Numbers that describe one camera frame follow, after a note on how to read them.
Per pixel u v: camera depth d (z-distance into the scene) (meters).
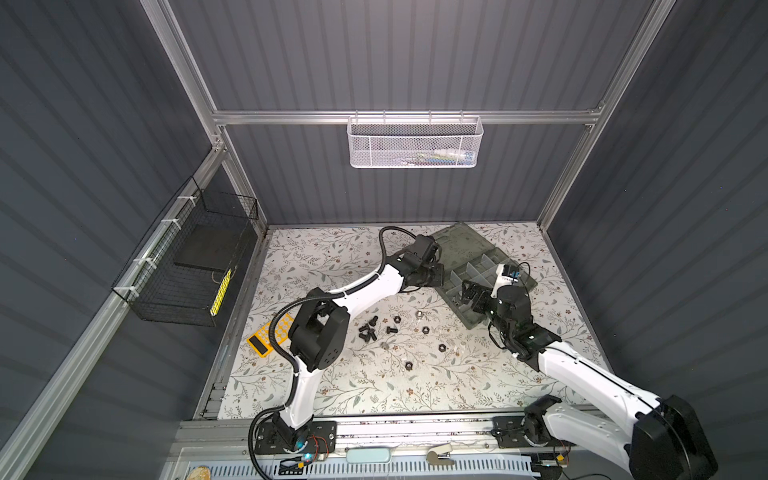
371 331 0.91
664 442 0.41
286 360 0.52
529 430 0.66
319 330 0.52
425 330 0.91
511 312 0.62
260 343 0.89
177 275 0.72
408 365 0.85
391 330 0.91
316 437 0.72
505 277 0.72
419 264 0.71
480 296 0.73
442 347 0.89
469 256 1.12
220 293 0.69
